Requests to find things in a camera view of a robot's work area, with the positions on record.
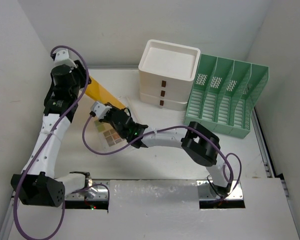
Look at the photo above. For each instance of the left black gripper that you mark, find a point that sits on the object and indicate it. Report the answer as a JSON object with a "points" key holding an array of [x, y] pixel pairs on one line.
{"points": [[80, 73]]}

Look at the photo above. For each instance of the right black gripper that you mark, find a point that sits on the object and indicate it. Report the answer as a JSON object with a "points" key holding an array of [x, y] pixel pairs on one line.
{"points": [[114, 108]]}

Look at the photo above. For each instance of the clear sleeve with documents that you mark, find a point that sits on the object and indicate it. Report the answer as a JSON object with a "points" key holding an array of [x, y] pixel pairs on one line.
{"points": [[107, 139]]}

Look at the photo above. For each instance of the orange plastic folder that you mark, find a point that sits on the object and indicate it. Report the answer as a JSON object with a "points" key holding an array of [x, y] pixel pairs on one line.
{"points": [[97, 92]]}

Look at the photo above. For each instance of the white three-drawer storage box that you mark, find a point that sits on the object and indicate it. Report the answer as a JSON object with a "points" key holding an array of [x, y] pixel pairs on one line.
{"points": [[166, 74]]}

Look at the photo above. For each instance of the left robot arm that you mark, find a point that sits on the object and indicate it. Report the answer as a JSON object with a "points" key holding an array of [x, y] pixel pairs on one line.
{"points": [[36, 184]]}

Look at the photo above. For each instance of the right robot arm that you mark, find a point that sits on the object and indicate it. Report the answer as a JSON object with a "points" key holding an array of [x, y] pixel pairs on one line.
{"points": [[200, 144]]}

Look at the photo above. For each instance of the white foam front panel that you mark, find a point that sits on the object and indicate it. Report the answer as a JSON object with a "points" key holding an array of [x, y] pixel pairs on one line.
{"points": [[168, 210]]}

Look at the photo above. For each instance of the green plastic file organizer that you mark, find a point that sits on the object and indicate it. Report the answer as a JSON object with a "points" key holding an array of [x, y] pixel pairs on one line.
{"points": [[224, 94]]}

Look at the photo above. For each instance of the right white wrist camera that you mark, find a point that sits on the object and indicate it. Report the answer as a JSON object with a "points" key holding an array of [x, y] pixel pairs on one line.
{"points": [[99, 110]]}

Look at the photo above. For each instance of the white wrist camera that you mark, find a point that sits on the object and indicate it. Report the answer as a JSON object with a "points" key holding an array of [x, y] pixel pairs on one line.
{"points": [[99, 110], [62, 57]]}

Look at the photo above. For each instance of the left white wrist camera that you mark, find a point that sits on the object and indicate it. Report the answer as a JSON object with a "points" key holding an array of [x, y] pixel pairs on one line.
{"points": [[62, 57]]}

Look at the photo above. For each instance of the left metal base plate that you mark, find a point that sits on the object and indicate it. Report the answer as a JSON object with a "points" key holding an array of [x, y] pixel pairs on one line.
{"points": [[97, 192]]}

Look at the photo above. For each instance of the metal base plate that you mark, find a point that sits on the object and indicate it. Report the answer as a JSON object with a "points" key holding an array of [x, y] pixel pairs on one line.
{"points": [[206, 192], [97, 192]]}

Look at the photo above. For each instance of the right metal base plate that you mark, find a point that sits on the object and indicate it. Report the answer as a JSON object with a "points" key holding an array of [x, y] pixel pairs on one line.
{"points": [[206, 192]]}

